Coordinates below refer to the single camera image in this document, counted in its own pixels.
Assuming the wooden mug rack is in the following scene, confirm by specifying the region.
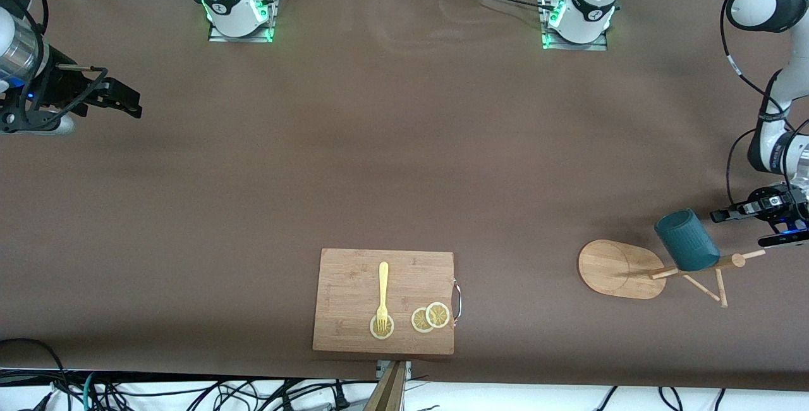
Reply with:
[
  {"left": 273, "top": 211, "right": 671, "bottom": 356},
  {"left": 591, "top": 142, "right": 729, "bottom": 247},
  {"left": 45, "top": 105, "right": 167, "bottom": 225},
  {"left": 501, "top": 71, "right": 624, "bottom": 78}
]
[{"left": 578, "top": 239, "right": 767, "bottom": 309}]

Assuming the black looped floor cable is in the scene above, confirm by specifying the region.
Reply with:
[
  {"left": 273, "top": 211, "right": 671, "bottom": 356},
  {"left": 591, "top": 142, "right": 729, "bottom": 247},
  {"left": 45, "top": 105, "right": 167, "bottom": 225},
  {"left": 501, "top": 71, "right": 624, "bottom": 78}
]
[{"left": 0, "top": 338, "right": 71, "bottom": 396}]

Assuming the bamboo cutting board metal handle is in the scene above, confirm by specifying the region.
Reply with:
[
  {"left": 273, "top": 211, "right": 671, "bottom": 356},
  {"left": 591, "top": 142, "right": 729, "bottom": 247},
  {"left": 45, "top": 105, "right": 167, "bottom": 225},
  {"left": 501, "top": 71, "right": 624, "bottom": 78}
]
[{"left": 312, "top": 248, "right": 462, "bottom": 355}]

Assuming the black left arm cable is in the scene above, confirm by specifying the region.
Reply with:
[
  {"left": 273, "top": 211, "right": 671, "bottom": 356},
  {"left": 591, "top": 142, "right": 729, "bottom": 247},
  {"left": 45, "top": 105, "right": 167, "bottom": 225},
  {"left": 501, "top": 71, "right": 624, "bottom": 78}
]
[{"left": 721, "top": 0, "right": 809, "bottom": 209}]

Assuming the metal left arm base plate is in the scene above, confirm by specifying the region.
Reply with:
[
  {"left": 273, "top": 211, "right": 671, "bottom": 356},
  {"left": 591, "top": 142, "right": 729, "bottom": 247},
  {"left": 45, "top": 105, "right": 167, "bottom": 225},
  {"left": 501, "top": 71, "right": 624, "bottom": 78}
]
[{"left": 541, "top": 0, "right": 609, "bottom": 51}]

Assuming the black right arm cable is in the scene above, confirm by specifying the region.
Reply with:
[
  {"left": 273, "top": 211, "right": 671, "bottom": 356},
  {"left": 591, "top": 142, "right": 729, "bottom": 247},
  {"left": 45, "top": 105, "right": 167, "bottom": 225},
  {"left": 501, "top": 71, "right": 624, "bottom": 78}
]
[{"left": 0, "top": 0, "right": 108, "bottom": 130}]

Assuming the wooden post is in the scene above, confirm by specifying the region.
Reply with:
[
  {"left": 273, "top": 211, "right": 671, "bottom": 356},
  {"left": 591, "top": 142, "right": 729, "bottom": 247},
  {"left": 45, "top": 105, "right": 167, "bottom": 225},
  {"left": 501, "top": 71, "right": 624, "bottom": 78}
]
[{"left": 363, "top": 360, "right": 406, "bottom": 411}]

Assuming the small metal bracket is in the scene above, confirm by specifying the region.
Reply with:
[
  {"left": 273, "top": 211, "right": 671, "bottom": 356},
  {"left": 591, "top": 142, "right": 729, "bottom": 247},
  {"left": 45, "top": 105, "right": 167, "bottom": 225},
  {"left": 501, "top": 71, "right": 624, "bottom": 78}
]
[{"left": 376, "top": 360, "right": 413, "bottom": 380}]

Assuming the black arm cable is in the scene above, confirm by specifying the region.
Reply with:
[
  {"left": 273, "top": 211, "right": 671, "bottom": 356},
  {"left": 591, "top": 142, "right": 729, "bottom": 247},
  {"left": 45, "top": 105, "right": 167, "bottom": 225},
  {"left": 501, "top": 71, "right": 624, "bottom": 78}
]
[
  {"left": 721, "top": 0, "right": 809, "bottom": 209},
  {"left": 0, "top": 0, "right": 108, "bottom": 130}
]

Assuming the teal cup yellow inside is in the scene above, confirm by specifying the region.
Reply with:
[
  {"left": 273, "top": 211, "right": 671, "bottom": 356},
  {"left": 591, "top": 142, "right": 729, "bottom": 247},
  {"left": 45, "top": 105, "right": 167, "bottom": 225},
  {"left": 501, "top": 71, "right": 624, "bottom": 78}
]
[{"left": 654, "top": 209, "right": 721, "bottom": 271}]

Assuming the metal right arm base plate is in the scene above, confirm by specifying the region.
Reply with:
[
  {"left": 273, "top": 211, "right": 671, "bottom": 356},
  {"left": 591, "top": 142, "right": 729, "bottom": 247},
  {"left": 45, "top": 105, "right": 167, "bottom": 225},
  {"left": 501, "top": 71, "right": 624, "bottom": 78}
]
[{"left": 207, "top": 0, "right": 280, "bottom": 43}]

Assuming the yellow plastic fork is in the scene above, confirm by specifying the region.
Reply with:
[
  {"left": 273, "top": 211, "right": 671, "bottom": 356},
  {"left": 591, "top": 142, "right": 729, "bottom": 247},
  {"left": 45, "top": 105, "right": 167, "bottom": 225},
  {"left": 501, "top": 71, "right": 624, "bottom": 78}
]
[{"left": 376, "top": 262, "right": 390, "bottom": 333}]

